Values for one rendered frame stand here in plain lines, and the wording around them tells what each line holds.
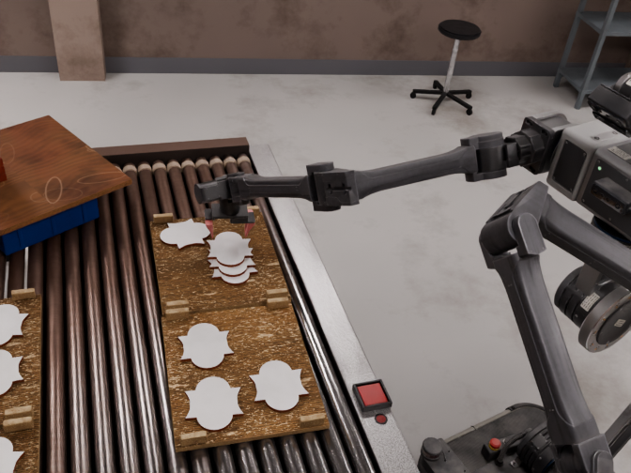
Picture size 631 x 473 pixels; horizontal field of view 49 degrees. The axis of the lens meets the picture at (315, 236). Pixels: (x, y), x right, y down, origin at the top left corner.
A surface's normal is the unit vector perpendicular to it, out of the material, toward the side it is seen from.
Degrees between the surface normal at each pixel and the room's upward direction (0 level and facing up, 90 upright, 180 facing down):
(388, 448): 0
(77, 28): 90
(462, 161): 60
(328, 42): 90
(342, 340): 0
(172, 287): 0
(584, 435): 38
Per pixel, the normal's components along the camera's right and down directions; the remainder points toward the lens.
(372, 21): 0.17, 0.62
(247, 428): 0.09, -0.78
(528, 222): 0.38, -0.26
